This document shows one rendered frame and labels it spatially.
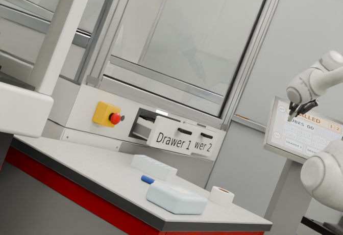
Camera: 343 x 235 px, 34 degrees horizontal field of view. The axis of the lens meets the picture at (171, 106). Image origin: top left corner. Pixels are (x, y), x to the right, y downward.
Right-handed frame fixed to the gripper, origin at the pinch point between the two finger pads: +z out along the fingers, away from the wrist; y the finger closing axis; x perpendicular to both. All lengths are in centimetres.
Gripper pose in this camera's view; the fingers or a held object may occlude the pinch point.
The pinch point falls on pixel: (292, 114)
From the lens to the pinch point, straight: 261.3
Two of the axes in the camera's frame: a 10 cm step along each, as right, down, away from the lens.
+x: -2.6, 7.3, -6.3
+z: -2.6, 5.7, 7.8
